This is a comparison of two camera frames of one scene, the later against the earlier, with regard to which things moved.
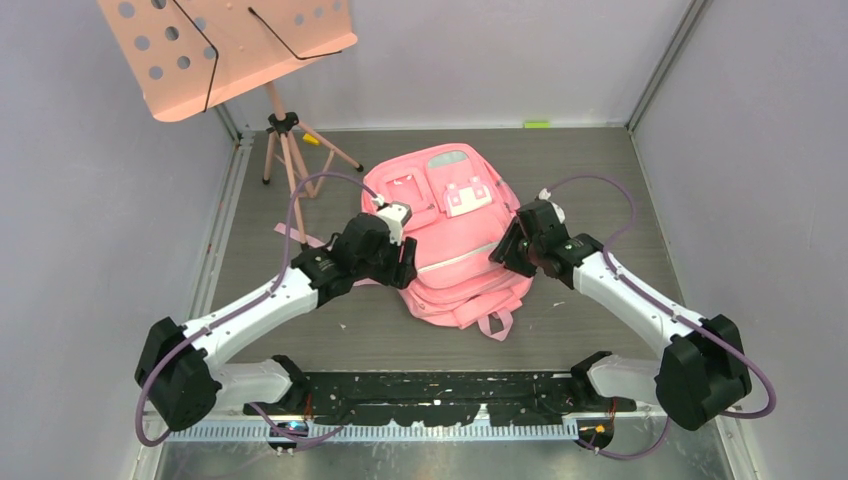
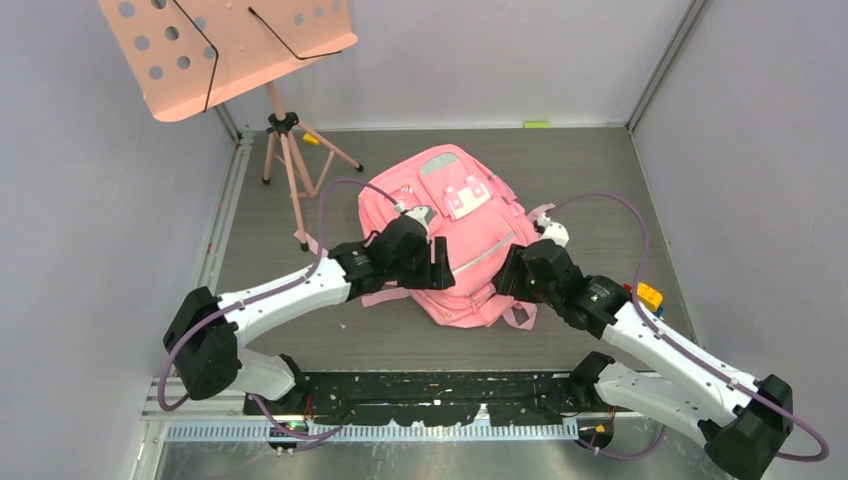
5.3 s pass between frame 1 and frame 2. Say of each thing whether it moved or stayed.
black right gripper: moved
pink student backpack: stayed
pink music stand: stayed
